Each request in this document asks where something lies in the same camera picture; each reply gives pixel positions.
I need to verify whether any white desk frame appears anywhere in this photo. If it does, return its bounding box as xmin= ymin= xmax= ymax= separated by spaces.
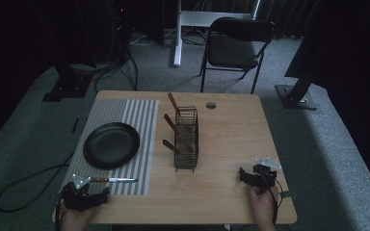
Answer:
xmin=172 ymin=0 xmax=262 ymax=68

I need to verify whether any person's left hand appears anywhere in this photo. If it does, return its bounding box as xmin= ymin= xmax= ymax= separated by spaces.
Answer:
xmin=59 ymin=201 xmax=94 ymax=231

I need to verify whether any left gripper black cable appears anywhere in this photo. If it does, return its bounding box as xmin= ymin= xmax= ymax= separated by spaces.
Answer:
xmin=54 ymin=192 xmax=66 ymax=231

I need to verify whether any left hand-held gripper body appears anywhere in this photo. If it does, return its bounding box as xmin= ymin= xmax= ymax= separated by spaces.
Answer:
xmin=60 ymin=173 xmax=93 ymax=213

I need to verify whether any black floor cable loop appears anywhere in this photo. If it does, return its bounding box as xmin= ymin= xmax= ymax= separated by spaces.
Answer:
xmin=0 ymin=151 xmax=75 ymax=214

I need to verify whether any bundle of black floor cables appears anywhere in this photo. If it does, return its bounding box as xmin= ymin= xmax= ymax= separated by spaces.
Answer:
xmin=93 ymin=47 xmax=140 ymax=93

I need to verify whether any wooden-handled utensil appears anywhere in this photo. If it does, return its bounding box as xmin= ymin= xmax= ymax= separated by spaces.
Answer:
xmin=167 ymin=91 xmax=181 ymax=114
xmin=163 ymin=113 xmax=181 ymax=136
xmin=162 ymin=139 xmax=181 ymax=155

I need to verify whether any black folding chair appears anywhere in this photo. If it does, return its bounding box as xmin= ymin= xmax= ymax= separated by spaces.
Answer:
xmin=199 ymin=16 xmax=276 ymax=95

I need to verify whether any black round plate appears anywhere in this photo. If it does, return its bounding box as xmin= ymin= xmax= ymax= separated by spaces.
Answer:
xmin=83 ymin=121 xmax=141 ymax=170

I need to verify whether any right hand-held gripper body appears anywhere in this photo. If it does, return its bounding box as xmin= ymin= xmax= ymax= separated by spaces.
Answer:
xmin=251 ymin=156 xmax=283 ymax=191

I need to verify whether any black stand with base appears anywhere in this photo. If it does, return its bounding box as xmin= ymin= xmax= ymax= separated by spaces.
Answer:
xmin=41 ymin=62 xmax=93 ymax=103
xmin=275 ymin=62 xmax=320 ymax=112

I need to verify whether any person's right hand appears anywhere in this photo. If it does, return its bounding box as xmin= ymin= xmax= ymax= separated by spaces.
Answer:
xmin=248 ymin=185 xmax=279 ymax=231

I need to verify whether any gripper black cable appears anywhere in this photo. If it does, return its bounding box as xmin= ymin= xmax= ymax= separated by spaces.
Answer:
xmin=54 ymin=192 xmax=66 ymax=231
xmin=262 ymin=173 xmax=284 ymax=226

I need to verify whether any dark wire cutlery rack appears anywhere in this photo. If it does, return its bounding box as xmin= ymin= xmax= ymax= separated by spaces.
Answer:
xmin=172 ymin=106 xmax=200 ymax=173

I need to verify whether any wooden-handled table knife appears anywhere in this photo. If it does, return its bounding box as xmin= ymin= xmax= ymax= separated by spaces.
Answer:
xmin=89 ymin=176 xmax=140 ymax=184

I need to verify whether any grey striped placemat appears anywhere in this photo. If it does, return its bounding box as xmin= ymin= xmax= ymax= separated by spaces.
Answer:
xmin=60 ymin=98 xmax=160 ymax=197

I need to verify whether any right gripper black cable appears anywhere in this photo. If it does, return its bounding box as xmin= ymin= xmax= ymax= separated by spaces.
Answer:
xmin=262 ymin=173 xmax=284 ymax=226

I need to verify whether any small black floor strip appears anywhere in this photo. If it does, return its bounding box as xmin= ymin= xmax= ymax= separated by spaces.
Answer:
xmin=70 ymin=117 xmax=80 ymax=135

